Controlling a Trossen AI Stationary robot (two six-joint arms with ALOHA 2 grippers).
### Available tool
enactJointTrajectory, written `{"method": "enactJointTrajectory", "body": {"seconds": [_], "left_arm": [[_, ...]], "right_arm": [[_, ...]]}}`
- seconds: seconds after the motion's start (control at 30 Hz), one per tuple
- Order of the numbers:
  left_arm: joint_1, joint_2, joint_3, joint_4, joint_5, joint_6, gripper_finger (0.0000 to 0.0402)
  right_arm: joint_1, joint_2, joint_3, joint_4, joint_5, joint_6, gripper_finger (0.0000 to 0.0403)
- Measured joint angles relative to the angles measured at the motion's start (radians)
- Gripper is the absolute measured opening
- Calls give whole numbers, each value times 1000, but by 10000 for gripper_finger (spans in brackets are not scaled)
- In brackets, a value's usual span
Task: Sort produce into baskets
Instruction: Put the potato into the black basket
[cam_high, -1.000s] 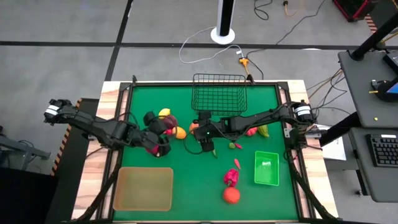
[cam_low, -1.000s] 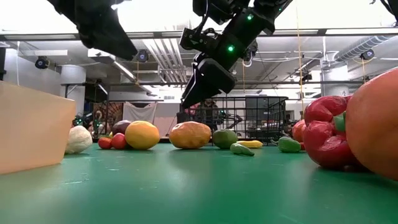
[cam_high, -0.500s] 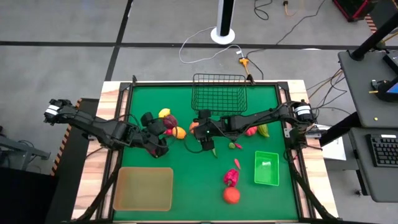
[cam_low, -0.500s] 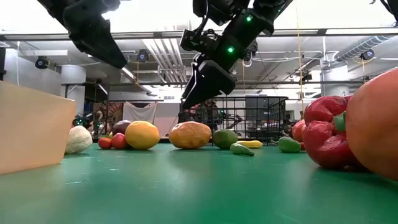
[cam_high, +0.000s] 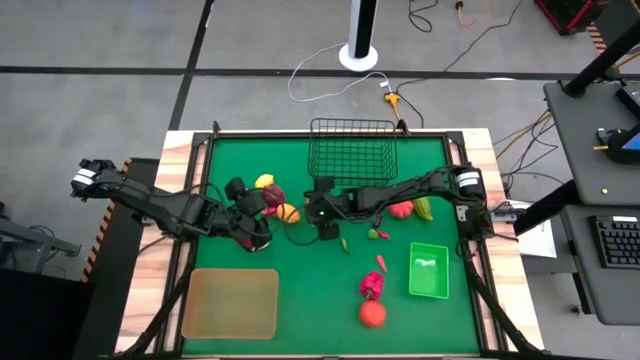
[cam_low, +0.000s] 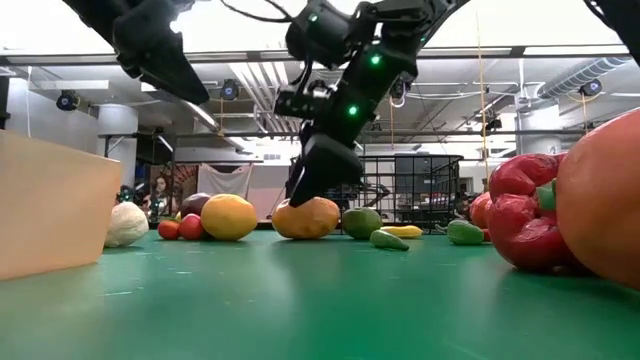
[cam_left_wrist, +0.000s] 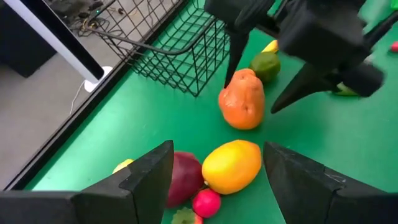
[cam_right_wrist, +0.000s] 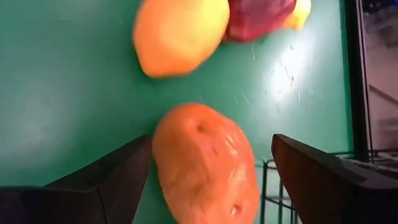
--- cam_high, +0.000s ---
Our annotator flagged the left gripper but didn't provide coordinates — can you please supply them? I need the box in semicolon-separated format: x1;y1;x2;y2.
219;176;274;254

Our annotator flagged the orange yellow mango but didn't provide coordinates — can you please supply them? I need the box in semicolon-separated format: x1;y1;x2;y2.
275;202;302;225

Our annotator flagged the dark maroon oval fruit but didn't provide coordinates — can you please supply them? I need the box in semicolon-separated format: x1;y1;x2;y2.
261;183;288;209

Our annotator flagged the red ribbed pumpkin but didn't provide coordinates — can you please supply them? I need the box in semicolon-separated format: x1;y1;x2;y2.
387;199;416;220

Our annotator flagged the magenta red bell pepper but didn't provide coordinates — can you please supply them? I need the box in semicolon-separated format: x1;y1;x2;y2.
359;271;386;301

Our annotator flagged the green yellow ridged gourd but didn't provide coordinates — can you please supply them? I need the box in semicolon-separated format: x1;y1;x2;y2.
413;196;434;222

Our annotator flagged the large orange fruit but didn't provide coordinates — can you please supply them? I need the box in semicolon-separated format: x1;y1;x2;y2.
357;299;388;330

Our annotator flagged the tan translucent plastic bin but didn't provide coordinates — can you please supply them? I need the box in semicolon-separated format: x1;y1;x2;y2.
181;267;280;341

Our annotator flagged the green table mat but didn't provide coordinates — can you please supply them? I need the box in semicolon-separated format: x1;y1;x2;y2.
182;135;481;357

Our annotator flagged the green plastic basket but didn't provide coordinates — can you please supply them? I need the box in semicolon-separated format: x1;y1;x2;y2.
408;241;450;300

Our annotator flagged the orange power plug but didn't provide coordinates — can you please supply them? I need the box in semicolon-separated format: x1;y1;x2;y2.
383;91;404;121

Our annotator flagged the white round-base tower stand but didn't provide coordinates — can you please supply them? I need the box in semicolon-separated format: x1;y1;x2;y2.
338;0;380;73

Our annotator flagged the black hazard-striped cart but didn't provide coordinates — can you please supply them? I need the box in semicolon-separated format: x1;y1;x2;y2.
71;157;162;360

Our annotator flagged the white paper box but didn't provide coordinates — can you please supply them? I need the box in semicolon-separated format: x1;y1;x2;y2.
517;199;559;260

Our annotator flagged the black diagonal beam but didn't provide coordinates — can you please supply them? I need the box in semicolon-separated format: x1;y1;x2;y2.
512;178;584;237

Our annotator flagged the grey metal furniture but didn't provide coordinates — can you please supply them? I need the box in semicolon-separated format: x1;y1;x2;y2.
0;199;84;275

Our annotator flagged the black box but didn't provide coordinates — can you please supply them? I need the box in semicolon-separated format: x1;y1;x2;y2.
0;268;95;360

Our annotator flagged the grey desk top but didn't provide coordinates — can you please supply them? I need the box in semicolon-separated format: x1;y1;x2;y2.
558;203;640;327
542;79;640;207

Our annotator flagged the black keyboard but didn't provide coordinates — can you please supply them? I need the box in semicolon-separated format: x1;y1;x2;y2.
588;214;640;270

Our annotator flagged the black device blue screen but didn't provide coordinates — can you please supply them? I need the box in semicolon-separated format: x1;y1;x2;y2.
594;123;640;166

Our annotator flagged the black stand pole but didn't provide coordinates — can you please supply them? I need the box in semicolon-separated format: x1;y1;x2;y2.
563;18;640;99

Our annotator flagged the red black case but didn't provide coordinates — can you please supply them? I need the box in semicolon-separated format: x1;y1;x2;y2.
533;0;611;37

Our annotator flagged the black laptop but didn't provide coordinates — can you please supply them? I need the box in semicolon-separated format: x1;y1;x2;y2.
614;82;640;121

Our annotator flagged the black wire basket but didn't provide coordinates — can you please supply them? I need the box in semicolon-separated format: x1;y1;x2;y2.
307;117;400;189

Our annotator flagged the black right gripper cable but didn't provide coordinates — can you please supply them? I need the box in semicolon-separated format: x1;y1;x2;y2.
273;202;324;248

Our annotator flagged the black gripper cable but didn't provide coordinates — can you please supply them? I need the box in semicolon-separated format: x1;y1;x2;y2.
273;202;324;248
197;181;239;214

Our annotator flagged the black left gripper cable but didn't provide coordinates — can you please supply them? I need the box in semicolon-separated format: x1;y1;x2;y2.
197;181;239;214

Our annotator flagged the black power cable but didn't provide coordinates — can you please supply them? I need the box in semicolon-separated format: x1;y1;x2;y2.
407;0;440;34
499;114;571;194
443;0;525;73
394;78;426;129

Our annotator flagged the white power cable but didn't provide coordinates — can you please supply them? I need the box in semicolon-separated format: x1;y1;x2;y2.
287;41;393;104

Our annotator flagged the yellow power cable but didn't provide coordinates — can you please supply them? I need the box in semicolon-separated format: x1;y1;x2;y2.
453;0;491;27
493;110;554;161

